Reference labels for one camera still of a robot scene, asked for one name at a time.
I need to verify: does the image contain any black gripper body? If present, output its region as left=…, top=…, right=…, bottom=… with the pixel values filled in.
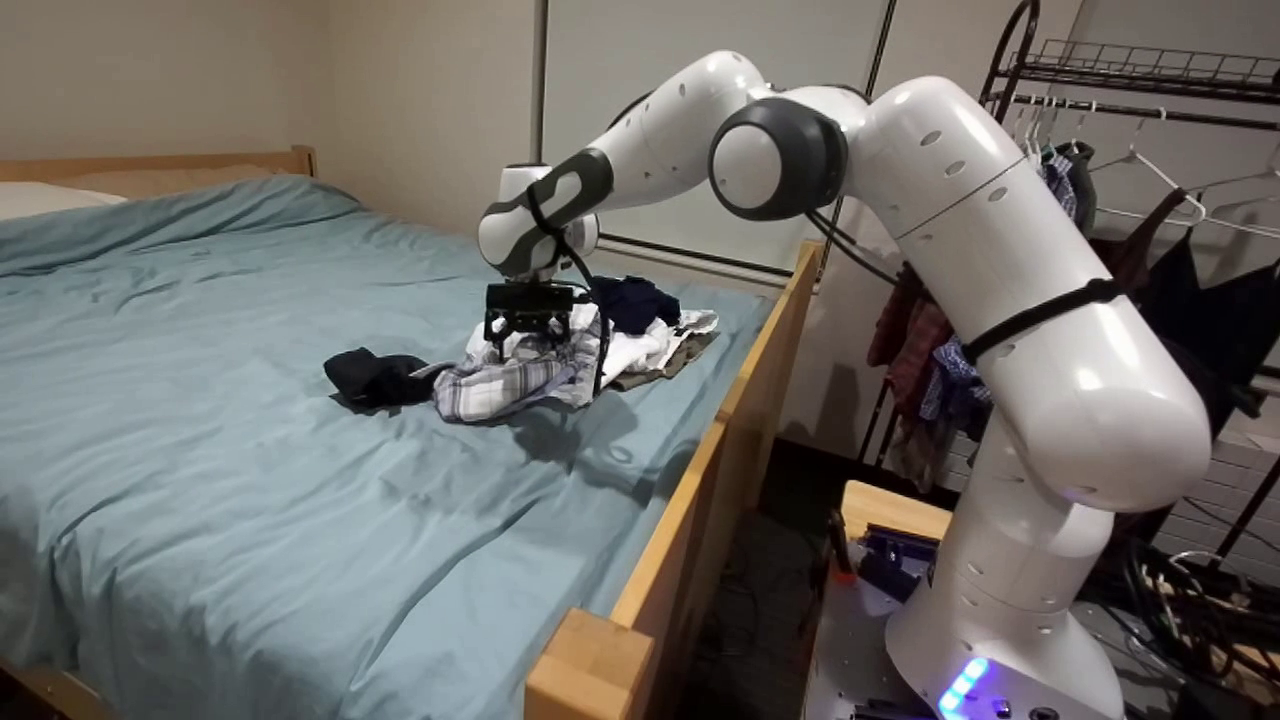
left=486, top=278, right=574, bottom=340

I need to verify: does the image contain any checkered plaid shirt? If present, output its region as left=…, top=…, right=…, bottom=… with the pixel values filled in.
left=431, top=329, right=600, bottom=424

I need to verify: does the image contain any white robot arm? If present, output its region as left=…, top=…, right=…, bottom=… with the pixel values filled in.
left=481, top=53, right=1212, bottom=720

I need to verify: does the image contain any blue bed sheet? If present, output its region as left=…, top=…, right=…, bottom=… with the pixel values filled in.
left=0, top=177, right=777, bottom=720

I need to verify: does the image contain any dark navy garment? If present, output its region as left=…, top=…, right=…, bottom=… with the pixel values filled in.
left=593, top=276, right=682, bottom=334

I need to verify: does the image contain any white garment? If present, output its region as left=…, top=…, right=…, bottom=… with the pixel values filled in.
left=466, top=304, right=722, bottom=393

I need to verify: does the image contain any small black garment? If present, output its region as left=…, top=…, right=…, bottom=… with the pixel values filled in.
left=324, top=349, right=437, bottom=411

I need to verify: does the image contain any wooden box with tools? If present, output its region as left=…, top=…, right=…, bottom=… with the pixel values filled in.
left=841, top=481, right=951, bottom=601

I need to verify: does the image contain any white pillow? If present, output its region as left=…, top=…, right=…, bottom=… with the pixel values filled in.
left=0, top=178, right=116, bottom=221

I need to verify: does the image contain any metal clothes rack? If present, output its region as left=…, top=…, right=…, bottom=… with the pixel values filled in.
left=978, top=0, right=1280, bottom=564

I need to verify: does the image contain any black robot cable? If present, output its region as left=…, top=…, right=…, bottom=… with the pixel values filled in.
left=523, top=184, right=615, bottom=402

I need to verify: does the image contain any wooden bed frame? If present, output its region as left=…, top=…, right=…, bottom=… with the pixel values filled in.
left=0, top=138, right=828, bottom=720

